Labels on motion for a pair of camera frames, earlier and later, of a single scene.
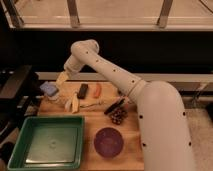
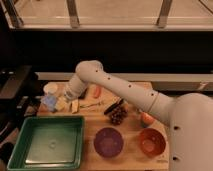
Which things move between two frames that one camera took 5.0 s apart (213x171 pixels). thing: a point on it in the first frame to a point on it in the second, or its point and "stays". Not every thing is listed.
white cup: (53, 97) to (50, 87)
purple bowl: (108, 142) stays
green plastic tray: (47, 143) stays
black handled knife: (115, 104) stays
